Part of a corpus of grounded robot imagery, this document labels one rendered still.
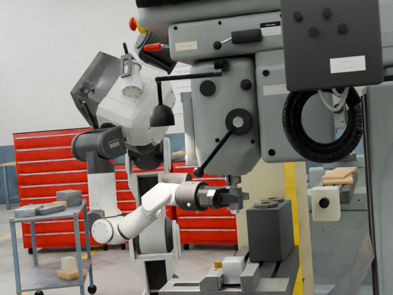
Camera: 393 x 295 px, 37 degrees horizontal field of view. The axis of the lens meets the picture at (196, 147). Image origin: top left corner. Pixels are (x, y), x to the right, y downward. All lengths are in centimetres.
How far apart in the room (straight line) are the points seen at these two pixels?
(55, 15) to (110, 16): 115
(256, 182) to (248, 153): 185
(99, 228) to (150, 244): 46
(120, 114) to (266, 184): 161
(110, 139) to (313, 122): 71
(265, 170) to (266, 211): 131
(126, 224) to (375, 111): 86
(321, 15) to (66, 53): 1076
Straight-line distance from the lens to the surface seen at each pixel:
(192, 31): 156
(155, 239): 231
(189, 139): 166
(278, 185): 339
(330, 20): 127
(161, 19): 159
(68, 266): 475
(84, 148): 195
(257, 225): 211
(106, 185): 192
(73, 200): 487
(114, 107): 198
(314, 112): 151
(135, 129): 196
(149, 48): 182
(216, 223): 637
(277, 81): 151
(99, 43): 1163
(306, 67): 126
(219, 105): 156
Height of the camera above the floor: 148
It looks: 3 degrees down
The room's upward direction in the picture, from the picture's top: 5 degrees counter-clockwise
